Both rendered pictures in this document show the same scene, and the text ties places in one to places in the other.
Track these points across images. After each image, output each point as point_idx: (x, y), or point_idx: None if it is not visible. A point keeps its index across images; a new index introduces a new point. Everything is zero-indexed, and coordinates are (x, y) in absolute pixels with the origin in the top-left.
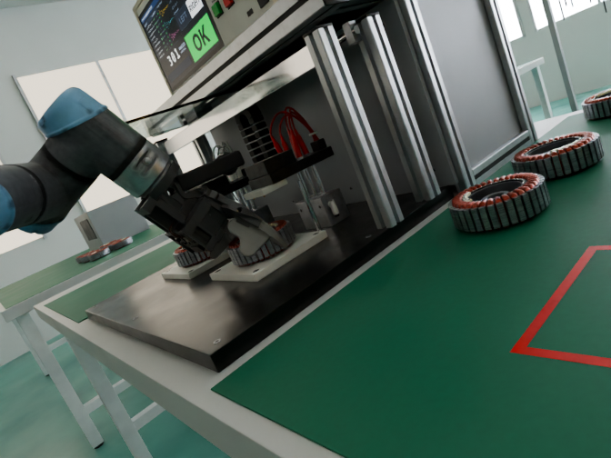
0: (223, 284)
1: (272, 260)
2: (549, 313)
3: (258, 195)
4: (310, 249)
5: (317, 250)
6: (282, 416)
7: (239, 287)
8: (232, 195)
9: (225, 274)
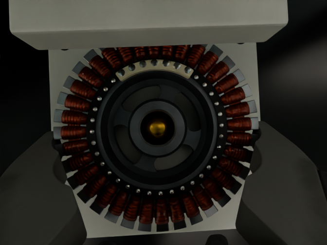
0: (148, 241)
1: (245, 166)
2: None
3: (211, 42)
4: (259, 87)
5: (288, 92)
6: None
7: (228, 243)
8: None
9: (144, 234)
